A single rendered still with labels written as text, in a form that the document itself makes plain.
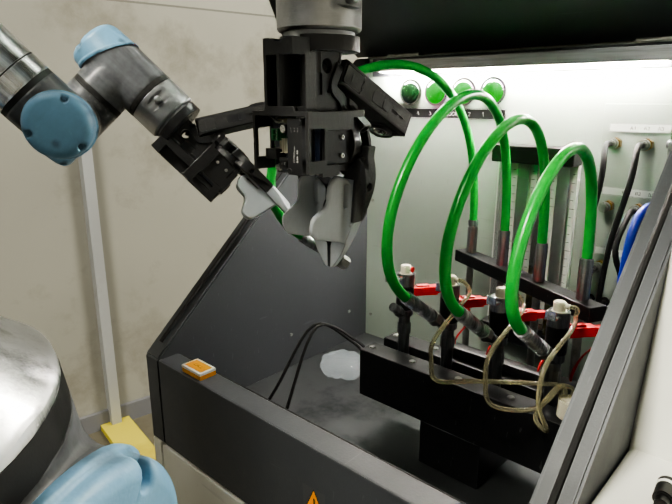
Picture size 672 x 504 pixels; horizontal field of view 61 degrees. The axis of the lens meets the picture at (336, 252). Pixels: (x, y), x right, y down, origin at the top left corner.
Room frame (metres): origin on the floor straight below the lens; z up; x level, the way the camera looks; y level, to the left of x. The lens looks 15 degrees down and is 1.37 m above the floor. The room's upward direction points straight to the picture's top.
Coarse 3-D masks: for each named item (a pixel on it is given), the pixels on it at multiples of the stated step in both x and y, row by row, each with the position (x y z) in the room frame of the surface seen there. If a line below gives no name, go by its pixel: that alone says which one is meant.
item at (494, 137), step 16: (496, 128) 0.70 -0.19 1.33; (544, 144) 0.79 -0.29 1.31; (480, 160) 0.66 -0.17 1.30; (544, 160) 0.80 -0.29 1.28; (464, 176) 0.65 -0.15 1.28; (464, 192) 0.64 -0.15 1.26; (544, 208) 0.81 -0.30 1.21; (448, 224) 0.63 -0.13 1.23; (544, 224) 0.81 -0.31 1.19; (448, 240) 0.62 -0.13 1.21; (544, 240) 0.81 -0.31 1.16; (448, 256) 0.62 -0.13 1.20; (544, 256) 0.81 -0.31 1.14; (448, 272) 0.62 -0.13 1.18; (544, 272) 0.81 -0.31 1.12; (448, 288) 0.62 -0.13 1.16; (448, 304) 0.63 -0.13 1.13; (464, 320) 0.65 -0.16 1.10; (480, 320) 0.69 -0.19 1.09; (480, 336) 0.69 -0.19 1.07
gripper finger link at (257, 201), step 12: (240, 180) 0.81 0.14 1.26; (252, 180) 0.80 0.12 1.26; (252, 192) 0.80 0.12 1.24; (264, 192) 0.80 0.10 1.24; (276, 192) 0.80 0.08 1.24; (252, 204) 0.80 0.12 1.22; (264, 204) 0.80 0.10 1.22; (276, 204) 0.80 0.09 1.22; (288, 204) 0.82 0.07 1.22; (252, 216) 0.80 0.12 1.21
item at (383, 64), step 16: (368, 64) 0.89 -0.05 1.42; (384, 64) 0.90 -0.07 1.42; (400, 64) 0.91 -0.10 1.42; (416, 64) 0.93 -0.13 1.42; (432, 80) 0.95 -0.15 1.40; (448, 96) 0.96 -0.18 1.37; (464, 112) 0.97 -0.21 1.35; (464, 128) 0.97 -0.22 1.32; (272, 176) 0.82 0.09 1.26; (272, 208) 0.83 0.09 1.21
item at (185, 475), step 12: (168, 456) 0.86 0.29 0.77; (180, 456) 0.83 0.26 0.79; (168, 468) 0.86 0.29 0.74; (180, 468) 0.83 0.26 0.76; (192, 468) 0.81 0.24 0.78; (180, 480) 0.83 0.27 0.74; (192, 480) 0.81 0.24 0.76; (204, 480) 0.78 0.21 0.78; (180, 492) 0.84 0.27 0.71; (192, 492) 0.81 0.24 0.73; (204, 492) 0.78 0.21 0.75; (216, 492) 0.76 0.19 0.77; (228, 492) 0.74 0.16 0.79
